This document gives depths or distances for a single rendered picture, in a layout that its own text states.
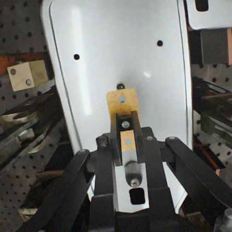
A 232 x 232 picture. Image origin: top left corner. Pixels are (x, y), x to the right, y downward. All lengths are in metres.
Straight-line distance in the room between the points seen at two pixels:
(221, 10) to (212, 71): 0.36
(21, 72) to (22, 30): 0.42
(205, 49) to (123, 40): 0.14
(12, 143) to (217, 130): 0.31
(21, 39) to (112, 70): 0.44
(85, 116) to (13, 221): 0.93
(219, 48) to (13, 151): 0.36
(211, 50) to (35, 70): 0.28
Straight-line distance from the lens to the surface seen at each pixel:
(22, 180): 0.89
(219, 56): 0.35
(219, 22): 0.33
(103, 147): 0.16
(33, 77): 0.26
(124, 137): 0.24
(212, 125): 0.33
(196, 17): 0.32
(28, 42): 0.66
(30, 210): 0.38
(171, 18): 0.30
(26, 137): 0.28
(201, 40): 0.34
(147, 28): 0.29
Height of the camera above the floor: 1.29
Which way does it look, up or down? 70 degrees down
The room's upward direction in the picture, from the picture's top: 177 degrees counter-clockwise
